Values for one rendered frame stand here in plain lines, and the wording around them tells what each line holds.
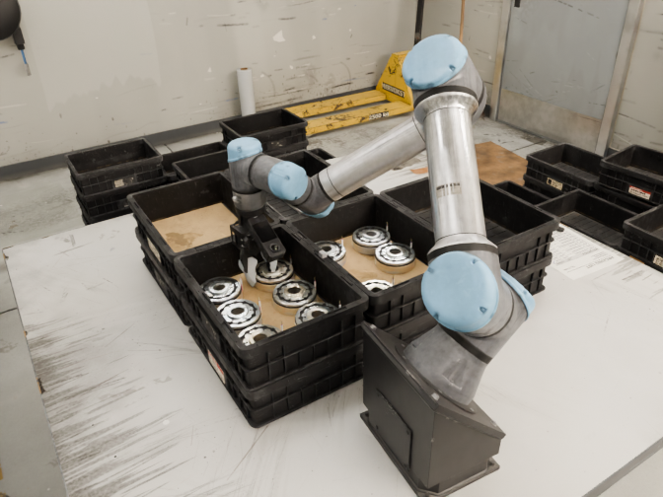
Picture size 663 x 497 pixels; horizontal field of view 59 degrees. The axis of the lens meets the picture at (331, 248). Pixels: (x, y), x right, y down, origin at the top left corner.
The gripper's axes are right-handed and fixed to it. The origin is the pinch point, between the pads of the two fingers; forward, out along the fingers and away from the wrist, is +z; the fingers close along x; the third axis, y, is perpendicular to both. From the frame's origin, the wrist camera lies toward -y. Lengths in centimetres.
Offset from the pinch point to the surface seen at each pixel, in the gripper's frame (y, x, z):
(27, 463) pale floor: 67, 63, 85
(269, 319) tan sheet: -12.2, 6.1, 2.0
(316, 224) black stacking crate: 6.1, -21.3, -5.2
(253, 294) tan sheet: -1.2, 3.9, 1.9
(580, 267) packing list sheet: -37, -85, 15
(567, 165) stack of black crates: 44, -214, 47
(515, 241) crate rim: -36, -50, -8
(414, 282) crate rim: -32.4, -19.4, -7.7
